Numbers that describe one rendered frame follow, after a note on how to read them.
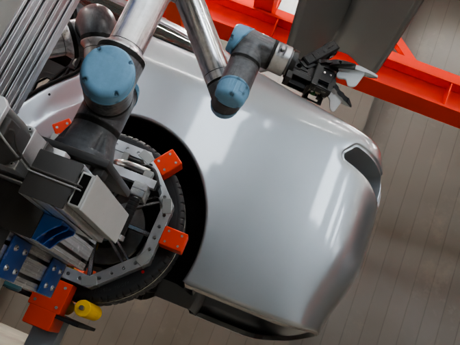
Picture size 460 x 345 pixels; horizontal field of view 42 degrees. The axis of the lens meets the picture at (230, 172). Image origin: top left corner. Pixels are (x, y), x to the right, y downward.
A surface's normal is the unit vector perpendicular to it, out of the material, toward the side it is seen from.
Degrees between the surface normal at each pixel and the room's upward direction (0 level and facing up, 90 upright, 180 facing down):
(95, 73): 98
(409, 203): 90
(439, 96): 90
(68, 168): 90
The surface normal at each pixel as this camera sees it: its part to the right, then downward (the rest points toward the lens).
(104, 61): 0.13, -0.12
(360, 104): -0.05, -0.33
